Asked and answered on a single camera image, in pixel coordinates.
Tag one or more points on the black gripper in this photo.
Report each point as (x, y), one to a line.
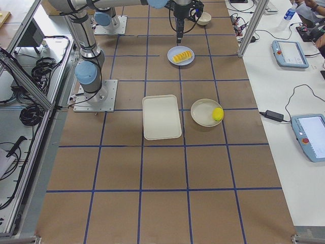
(180, 12)

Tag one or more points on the light blue plate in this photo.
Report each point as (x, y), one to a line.
(178, 49)

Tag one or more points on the orange striped bread roll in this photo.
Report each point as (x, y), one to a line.
(181, 57)

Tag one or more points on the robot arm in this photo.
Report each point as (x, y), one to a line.
(107, 18)
(89, 71)

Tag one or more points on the cream round plate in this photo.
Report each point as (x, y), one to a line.
(201, 112)

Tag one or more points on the cream bowl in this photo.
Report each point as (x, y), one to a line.
(204, 19)

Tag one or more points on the yellow lemon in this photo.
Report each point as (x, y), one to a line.
(218, 114)

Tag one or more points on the white rectangular tray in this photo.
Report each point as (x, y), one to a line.
(161, 119)

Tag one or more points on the plastic water bottle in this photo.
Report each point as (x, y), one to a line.
(287, 17)

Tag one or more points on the upper teach pendant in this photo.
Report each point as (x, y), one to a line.
(289, 54)

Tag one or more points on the teach pendant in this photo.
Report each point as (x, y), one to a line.
(289, 54)
(309, 132)

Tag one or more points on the black power adapter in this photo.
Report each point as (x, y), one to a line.
(274, 115)

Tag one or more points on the lower teach pendant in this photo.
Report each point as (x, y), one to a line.
(309, 132)

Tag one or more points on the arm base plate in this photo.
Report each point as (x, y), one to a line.
(103, 101)
(100, 30)

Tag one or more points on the aluminium diagonal frame post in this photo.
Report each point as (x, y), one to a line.
(253, 23)

